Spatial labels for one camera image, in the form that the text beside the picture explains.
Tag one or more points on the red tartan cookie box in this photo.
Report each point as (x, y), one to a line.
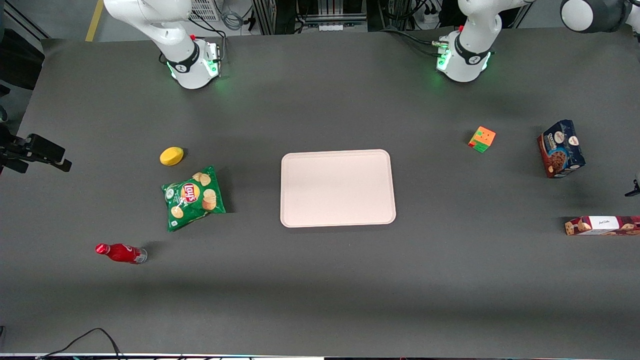
(602, 225)

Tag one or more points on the orange green puzzle cube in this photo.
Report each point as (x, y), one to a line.
(482, 139)

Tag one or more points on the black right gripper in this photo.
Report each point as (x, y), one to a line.
(19, 149)

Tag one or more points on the yellow lemon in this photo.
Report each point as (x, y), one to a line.
(171, 156)

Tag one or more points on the white vented box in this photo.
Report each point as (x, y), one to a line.
(205, 9)

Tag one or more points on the blue chocolate cookie box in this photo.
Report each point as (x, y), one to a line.
(562, 150)

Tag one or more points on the green potato chips bag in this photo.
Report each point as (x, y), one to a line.
(192, 197)

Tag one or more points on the black case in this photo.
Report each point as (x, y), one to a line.
(20, 62)

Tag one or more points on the aluminium equipment rack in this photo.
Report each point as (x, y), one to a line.
(310, 12)

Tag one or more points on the pale pink plastic tray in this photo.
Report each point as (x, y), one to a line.
(337, 189)

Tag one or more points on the red cola bottle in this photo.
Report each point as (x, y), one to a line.
(122, 253)

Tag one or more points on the white power strip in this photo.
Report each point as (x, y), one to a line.
(331, 27)

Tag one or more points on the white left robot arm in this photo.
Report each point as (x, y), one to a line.
(465, 62)

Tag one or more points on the yellow floor tape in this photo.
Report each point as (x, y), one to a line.
(94, 21)

